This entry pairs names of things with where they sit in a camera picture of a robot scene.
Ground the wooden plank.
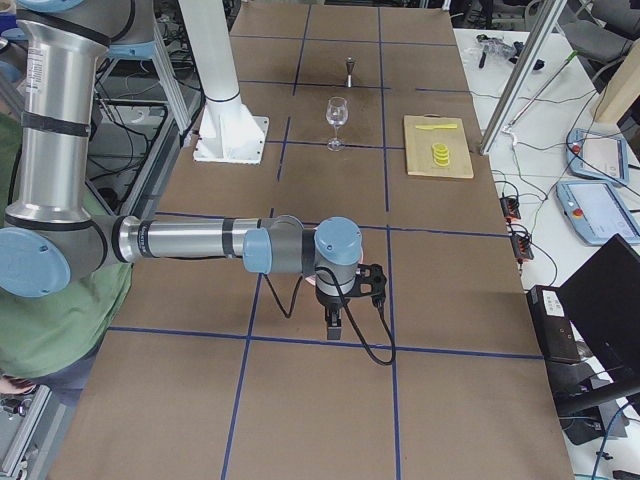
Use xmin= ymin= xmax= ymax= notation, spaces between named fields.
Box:
xmin=593 ymin=40 xmax=640 ymax=124

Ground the lemon slice stack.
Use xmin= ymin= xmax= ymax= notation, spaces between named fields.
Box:
xmin=431 ymin=143 xmax=450 ymax=167

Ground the lower orange black connector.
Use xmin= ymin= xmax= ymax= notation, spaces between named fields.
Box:
xmin=510 ymin=232 xmax=534 ymax=263

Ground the clear wine glass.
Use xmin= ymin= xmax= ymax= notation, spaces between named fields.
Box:
xmin=325 ymin=96 xmax=349 ymax=151

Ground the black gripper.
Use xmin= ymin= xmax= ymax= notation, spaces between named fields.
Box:
xmin=315 ymin=288 xmax=344 ymax=340

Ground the black box device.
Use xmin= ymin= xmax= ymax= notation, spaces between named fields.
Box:
xmin=526 ymin=285 xmax=581 ymax=364

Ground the yellow plastic knife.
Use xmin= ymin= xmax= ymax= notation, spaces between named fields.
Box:
xmin=414 ymin=123 xmax=458 ymax=131

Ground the blue teach pendant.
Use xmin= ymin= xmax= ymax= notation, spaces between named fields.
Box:
xmin=556 ymin=180 xmax=639 ymax=246
xmin=567 ymin=128 xmax=629 ymax=186

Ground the lower blue teach pendant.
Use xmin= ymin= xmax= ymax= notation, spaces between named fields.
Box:
xmin=556 ymin=180 xmax=639 ymax=246

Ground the bamboo cutting board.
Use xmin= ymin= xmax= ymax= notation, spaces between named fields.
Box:
xmin=403 ymin=115 xmax=474 ymax=179

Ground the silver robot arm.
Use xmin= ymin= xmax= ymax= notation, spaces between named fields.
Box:
xmin=1 ymin=1 xmax=365 ymax=340

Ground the person in green shirt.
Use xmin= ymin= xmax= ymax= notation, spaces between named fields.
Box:
xmin=0 ymin=113 xmax=134 ymax=404

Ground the black computer monitor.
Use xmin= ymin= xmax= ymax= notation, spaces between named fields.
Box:
xmin=556 ymin=234 xmax=639 ymax=416

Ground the upper blue teach pendant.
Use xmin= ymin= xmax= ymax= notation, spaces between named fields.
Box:
xmin=567 ymin=128 xmax=629 ymax=186

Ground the aluminium frame post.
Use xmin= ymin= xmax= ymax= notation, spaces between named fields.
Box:
xmin=479 ymin=0 xmax=567 ymax=155

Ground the white camera pillar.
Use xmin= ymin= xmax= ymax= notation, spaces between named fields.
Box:
xmin=179 ymin=0 xmax=269 ymax=165

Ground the steel rod green grabber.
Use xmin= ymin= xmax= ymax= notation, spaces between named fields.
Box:
xmin=501 ymin=50 xmax=578 ymax=136

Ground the orange black connector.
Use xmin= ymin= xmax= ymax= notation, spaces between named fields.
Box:
xmin=510 ymin=232 xmax=534 ymax=263
xmin=500 ymin=196 xmax=521 ymax=223

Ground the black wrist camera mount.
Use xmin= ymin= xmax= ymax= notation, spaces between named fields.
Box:
xmin=345 ymin=264 xmax=387 ymax=309

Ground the steel cocktail jigger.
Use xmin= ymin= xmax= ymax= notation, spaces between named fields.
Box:
xmin=345 ymin=57 xmax=356 ymax=88

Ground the upper orange black connector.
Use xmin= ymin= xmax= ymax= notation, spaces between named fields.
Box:
xmin=500 ymin=196 xmax=521 ymax=223

